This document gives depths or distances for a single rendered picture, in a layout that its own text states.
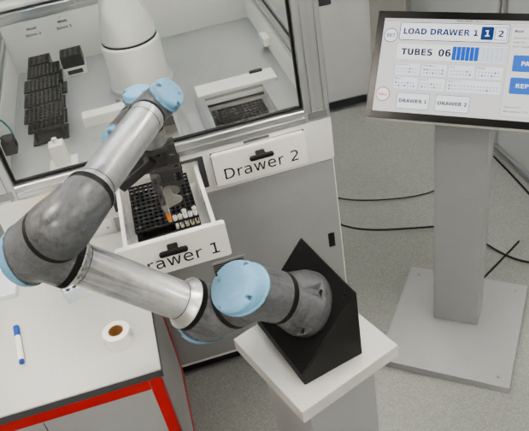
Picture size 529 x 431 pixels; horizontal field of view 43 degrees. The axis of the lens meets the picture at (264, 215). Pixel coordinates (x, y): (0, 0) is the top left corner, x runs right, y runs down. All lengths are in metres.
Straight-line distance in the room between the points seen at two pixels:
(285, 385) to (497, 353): 1.16
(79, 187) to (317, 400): 0.69
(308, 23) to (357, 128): 1.92
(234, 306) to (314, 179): 0.88
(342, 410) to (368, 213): 1.62
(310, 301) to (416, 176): 2.01
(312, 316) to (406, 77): 0.84
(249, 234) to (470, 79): 0.84
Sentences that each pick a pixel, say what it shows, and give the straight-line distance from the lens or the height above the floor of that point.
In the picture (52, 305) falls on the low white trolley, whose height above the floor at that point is 0.76.
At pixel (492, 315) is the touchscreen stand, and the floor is 0.04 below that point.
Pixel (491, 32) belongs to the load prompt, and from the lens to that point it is 2.01.
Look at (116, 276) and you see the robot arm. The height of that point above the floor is 1.14.
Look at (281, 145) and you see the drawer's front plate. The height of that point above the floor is 0.90.
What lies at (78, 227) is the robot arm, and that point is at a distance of 1.22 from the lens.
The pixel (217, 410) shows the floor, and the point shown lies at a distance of 2.52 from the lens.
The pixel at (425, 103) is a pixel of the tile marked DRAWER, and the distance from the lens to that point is 1.99.
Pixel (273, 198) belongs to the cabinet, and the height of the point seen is 0.71.
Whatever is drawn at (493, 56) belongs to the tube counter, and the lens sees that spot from 1.99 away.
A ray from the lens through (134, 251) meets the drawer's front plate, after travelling 1.76.
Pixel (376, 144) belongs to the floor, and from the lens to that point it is 3.66.
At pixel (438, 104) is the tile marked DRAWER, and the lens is 1.99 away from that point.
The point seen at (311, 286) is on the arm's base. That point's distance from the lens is 1.48.
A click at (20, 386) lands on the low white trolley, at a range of 1.79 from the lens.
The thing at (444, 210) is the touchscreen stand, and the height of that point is 0.56.
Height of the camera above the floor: 2.00
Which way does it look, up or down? 38 degrees down
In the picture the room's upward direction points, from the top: 11 degrees counter-clockwise
